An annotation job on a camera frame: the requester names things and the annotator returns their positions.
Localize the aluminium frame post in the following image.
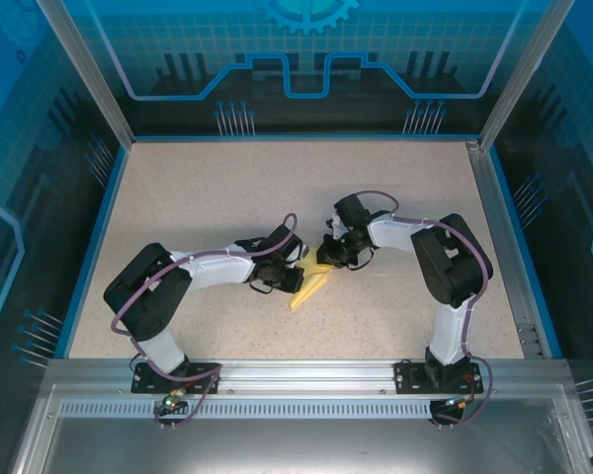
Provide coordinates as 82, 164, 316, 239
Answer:
34, 0, 138, 149
476, 0, 574, 152

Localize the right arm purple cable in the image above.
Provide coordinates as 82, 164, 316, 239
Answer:
336, 190, 495, 430

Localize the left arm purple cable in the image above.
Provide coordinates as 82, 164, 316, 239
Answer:
109, 211, 298, 432

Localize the blue printed gear panel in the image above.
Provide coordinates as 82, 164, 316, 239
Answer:
76, 0, 530, 137

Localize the blue printed side panel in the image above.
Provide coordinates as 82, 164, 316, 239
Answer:
493, 0, 593, 474
0, 0, 129, 474

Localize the right gripper thin black cable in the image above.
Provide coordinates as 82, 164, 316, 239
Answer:
348, 249, 377, 273

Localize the aluminium mounting rail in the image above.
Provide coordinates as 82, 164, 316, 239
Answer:
43, 358, 572, 396

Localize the metal sheet tray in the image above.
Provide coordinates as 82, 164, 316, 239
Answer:
9, 384, 593, 474

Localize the blue table border trim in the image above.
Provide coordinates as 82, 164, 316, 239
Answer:
53, 131, 565, 360

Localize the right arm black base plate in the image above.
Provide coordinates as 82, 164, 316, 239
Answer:
393, 359, 481, 396

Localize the connector with green light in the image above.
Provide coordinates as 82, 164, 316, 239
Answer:
158, 387, 188, 415
439, 393, 477, 414

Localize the aluminium side rail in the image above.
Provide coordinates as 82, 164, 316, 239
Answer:
466, 139, 548, 360

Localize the slotted metal cable duct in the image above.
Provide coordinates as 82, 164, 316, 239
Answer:
58, 400, 439, 421

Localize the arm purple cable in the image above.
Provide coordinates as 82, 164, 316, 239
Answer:
109, 211, 298, 432
336, 190, 495, 430

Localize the yellow paper sheet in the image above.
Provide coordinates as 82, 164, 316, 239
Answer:
290, 246, 340, 314

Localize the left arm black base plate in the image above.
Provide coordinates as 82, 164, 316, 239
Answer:
130, 361, 223, 396

